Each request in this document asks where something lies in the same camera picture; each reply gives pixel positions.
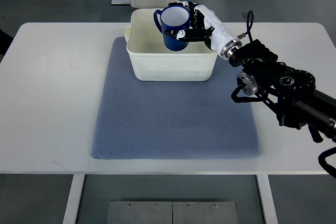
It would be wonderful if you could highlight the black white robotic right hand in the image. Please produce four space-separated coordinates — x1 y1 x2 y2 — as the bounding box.
178 1 242 60

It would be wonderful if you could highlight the blue enamel mug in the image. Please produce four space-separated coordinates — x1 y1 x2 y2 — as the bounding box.
153 5 190 51

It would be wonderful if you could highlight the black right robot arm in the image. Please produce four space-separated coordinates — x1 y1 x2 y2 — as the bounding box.
229 10 335 143

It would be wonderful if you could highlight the white plastic box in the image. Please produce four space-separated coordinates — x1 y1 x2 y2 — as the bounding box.
125 9 217 81

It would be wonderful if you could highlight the small grey floor cover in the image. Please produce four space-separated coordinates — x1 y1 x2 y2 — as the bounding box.
242 12 257 20

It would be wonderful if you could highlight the blue textured mat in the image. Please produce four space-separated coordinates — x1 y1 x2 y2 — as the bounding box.
91 37 261 159

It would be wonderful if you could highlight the right white table leg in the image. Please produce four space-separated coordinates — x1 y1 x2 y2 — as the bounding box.
256 175 278 224

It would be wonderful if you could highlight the white table leg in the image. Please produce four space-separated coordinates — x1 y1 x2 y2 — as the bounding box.
256 175 278 224
62 174 85 224

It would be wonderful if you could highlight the metal floor plate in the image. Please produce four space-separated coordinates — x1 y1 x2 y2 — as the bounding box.
107 201 238 223

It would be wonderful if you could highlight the left white table leg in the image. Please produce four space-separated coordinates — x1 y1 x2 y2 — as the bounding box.
62 174 85 224

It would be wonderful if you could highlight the grey column base plate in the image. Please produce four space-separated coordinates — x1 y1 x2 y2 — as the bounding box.
111 0 183 8

